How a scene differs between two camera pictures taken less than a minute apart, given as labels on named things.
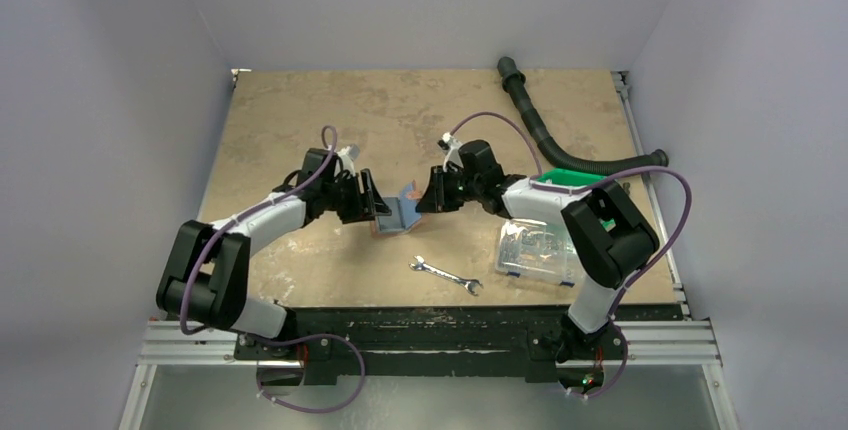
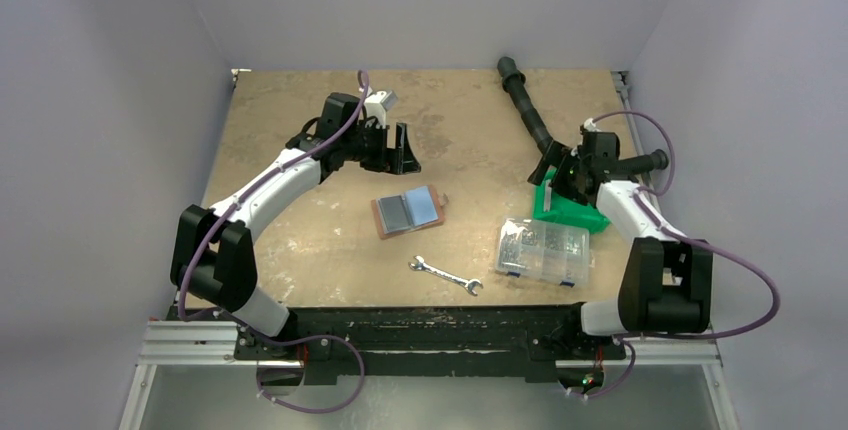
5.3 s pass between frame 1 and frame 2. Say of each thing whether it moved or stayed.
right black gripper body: moved
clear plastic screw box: stayed
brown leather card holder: moved
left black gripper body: moved
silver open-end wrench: stayed
